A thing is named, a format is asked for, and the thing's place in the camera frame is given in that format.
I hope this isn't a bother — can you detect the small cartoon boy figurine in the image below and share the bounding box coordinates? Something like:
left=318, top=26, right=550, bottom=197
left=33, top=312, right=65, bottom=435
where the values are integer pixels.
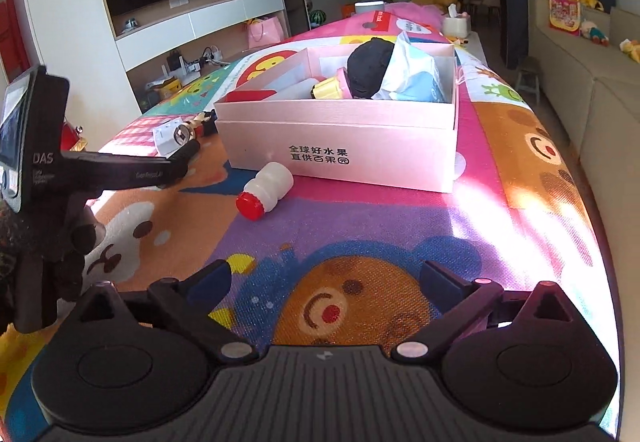
left=174, top=110, right=217, bottom=146

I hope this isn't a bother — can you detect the white bottle with red cap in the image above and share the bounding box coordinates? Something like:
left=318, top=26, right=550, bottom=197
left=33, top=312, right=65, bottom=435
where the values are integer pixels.
left=235, top=162, right=294, bottom=221

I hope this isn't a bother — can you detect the red and white foam rocket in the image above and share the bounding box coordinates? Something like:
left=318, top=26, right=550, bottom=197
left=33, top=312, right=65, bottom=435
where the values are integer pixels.
left=221, top=78, right=318, bottom=103

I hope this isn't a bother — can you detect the blue and white tissue pack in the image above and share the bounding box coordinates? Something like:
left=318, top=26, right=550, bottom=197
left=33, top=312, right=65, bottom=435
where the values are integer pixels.
left=372, top=32, right=446, bottom=103

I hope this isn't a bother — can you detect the pink and yellow toy clock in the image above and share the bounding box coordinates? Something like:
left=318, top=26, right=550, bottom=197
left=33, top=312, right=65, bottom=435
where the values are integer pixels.
left=311, top=67, right=352, bottom=100

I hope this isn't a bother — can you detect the black plush cat toy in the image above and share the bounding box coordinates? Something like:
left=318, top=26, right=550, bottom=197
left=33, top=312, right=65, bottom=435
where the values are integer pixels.
left=346, top=38, right=394, bottom=100

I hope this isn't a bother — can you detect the white power strip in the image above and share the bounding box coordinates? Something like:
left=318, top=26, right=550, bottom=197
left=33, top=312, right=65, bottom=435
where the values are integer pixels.
left=152, top=118, right=191, bottom=157

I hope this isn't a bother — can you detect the white tv cabinet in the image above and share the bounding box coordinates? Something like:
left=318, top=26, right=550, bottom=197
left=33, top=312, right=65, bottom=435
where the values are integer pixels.
left=16, top=0, right=284, bottom=143

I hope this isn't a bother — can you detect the colourful cartoon play mat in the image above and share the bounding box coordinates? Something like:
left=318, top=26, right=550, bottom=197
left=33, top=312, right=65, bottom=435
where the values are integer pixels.
left=1, top=12, right=620, bottom=441

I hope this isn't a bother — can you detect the pink cardboard gift box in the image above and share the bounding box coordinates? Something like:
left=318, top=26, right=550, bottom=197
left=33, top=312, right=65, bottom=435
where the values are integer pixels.
left=214, top=38, right=459, bottom=193

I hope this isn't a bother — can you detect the pink gift bag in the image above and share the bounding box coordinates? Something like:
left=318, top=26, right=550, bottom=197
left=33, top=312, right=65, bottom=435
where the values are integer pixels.
left=246, top=16, right=285, bottom=50

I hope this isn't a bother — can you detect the small wooden stool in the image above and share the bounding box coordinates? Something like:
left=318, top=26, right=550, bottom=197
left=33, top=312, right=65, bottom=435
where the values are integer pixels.
left=515, top=67, right=541, bottom=104

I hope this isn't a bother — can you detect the beige sofa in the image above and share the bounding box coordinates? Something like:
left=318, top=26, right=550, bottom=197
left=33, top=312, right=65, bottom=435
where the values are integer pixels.
left=528, top=0, right=639, bottom=440

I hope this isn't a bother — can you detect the white tissue holder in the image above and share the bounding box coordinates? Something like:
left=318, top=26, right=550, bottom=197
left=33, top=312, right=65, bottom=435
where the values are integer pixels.
left=442, top=3, right=471, bottom=39

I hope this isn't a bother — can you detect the small doll plush on sofa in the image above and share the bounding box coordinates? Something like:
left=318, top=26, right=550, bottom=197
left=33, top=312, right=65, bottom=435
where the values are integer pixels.
left=580, top=20, right=610, bottom=46

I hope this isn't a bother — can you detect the colourful gift bag on sofa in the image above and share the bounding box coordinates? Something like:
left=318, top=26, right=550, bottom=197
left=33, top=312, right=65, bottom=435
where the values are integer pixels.
left=548, top=0, right=582, bottom=36

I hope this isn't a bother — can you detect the yellow duck plush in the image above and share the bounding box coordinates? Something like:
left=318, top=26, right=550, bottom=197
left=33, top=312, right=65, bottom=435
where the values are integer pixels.
left=620, top=39, right=640, bottom=63

